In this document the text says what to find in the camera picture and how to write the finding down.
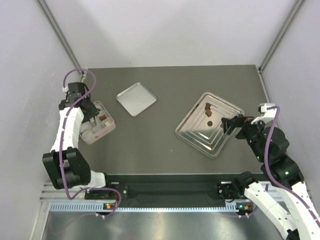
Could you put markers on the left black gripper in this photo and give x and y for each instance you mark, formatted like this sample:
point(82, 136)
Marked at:
point(93, 112)

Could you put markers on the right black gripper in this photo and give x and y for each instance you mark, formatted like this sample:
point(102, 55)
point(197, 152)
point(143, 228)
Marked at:
point(229, 124)

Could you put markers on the metal tongs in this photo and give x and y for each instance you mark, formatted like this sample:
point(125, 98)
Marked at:
point(93, 121)

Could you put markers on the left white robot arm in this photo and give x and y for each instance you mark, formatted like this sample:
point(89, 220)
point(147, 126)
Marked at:
point(64, 164)

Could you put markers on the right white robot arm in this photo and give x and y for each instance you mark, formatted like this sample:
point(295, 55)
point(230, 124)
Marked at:
point(299, 220)

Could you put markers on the brown cube chocolate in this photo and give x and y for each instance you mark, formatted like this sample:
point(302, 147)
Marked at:
point(208, 112)

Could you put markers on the dark heart chocolate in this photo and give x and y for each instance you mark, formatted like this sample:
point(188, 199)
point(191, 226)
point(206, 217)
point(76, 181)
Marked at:
point(207, 105)

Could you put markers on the pink tin box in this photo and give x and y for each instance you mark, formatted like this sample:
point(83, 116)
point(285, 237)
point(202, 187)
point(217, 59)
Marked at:
point(90, 133)

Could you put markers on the large steel tray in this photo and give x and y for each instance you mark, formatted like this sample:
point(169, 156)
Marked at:
point(194, 129)

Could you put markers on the silver tin lid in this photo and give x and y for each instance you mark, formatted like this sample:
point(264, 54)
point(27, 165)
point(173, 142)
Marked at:
point(136, 99)

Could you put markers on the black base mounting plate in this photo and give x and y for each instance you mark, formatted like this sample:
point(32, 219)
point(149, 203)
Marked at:
point(170, 190)

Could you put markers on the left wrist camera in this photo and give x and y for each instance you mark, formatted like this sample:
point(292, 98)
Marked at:
point(75, 91)

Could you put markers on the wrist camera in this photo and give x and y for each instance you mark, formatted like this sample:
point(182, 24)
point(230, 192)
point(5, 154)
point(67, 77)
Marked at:
point(75, 91)
point(267, 113)

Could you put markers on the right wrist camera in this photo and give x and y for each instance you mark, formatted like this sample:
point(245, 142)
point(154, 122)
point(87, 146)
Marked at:
point(267, 113)

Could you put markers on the aluminium cable duct rail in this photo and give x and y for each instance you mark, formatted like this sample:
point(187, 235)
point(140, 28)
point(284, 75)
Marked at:
point(101, 207)

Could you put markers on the left aluminium frame post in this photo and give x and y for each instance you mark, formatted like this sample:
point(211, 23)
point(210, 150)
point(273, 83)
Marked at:
point(58, 32)

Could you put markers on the aluminium frame post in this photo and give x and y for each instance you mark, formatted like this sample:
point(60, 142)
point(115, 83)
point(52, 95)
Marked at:
point(58, 32)
point(284, 28)

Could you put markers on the right aluminium frame post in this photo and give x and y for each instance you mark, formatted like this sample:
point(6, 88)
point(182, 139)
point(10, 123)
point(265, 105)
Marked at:
point(284, 28)

